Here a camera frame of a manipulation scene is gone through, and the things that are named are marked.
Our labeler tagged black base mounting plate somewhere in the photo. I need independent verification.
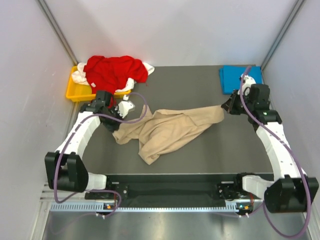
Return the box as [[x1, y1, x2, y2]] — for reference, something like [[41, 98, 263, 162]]
[[84, 182, 264, 201]]

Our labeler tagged white t shirt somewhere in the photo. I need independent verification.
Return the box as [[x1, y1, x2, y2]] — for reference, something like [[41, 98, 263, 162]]
[[71, 62, 155, 93]]

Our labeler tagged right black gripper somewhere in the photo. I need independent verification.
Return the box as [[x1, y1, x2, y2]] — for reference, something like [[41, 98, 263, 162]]
[[221, 89, 255, 115]]

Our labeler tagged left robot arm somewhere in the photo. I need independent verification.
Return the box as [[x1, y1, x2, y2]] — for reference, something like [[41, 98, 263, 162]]
[[44, 91, 135, 199]]

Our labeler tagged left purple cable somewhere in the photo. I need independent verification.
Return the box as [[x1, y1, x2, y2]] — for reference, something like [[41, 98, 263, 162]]
[[53, 91, 149, 220]]

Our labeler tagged folded blue t shirt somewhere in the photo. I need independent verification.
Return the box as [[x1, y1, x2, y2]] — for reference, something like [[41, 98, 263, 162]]
[[219, 65, 262, 95]]

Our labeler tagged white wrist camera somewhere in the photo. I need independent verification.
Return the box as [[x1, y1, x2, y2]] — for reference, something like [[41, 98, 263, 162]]
[[117, 100, 135, 119], [238, 74, 256, 96]]

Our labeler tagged beige t shirt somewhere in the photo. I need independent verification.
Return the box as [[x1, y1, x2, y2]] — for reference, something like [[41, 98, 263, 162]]
[[112, 105, 224, 165]]

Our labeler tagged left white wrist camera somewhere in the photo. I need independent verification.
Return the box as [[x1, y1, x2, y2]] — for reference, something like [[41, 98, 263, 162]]
[[117, 100, 135, 119]]

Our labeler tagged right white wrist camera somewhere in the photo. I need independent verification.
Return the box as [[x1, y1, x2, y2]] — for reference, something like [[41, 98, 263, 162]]
[[238, 74, 256, 96]]

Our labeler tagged grey slotted cable duct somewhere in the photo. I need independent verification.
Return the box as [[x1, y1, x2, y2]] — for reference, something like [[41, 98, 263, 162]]
[[50, 201, 253, 213]]

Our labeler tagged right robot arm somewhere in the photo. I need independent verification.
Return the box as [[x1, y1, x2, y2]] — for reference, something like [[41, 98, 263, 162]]
[[221, 84, 308, 213]]

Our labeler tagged aluminium frame rail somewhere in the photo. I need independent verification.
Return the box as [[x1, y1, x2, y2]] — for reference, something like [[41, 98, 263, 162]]
[[39, 181, 313, 201]]

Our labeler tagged yellow plastic bin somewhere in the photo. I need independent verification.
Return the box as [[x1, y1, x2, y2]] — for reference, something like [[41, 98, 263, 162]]
[[65, 65, 135, 102]]

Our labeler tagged red t shirt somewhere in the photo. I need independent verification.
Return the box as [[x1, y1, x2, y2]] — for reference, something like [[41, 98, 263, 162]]
[[83, 55, 148, 94]]

